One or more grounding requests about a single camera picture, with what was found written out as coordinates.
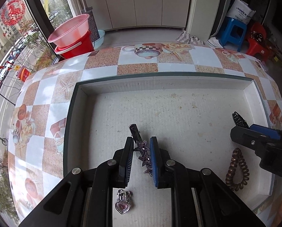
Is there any grey jewelry tray box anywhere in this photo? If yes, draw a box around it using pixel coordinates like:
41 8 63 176
63 72 276 218

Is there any red plastic stool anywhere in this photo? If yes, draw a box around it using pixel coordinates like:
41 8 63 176
246 22 270 61

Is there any red plastic bucket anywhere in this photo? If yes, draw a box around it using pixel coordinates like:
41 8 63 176
55 30 95 59

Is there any brown spiral hair tie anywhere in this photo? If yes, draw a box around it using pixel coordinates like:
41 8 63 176
225 148 250 192

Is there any purple star hair clip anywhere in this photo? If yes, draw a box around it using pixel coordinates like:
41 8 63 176
129 124 153 177

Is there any blue plastic stool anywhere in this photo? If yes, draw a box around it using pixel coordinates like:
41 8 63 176
217 17 247 52

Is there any white paper bag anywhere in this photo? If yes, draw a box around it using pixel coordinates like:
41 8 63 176
226 0 256 25

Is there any white cabinet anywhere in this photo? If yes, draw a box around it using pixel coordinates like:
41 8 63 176
85 0 190 31

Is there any light blue basin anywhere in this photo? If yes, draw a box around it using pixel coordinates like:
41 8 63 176
93 30 105 50

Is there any striped cloth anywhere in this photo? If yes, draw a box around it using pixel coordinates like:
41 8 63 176
176 30 205 46

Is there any patterned tablecloth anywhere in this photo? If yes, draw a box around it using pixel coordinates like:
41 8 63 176
8 43 282 221

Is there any pink plastic basin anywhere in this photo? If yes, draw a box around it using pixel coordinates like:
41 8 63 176
47 14 90 48

